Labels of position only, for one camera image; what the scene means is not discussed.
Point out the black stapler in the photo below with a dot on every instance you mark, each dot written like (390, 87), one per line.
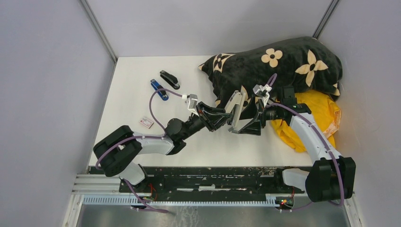
(170, 79)

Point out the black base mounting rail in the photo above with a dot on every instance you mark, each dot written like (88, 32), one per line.
(214, 184)

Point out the black floral plush pillow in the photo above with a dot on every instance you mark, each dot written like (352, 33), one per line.
(304, 63)

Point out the closed red white staple box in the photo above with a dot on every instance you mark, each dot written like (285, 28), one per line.
(146, 122)

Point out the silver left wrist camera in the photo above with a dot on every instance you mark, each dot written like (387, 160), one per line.
(191, 102)

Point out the blue stapler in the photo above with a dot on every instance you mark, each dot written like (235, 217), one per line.
(160, 90)

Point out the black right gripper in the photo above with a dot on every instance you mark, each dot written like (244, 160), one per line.
(251, 111)

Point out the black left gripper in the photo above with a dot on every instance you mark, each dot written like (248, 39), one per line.
(203, 109)

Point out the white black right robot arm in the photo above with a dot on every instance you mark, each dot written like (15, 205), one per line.
(331, 178)

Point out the beige stapler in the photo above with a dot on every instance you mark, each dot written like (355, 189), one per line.
(236, 109)

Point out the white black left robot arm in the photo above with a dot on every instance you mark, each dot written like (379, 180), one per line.
(115, 153)

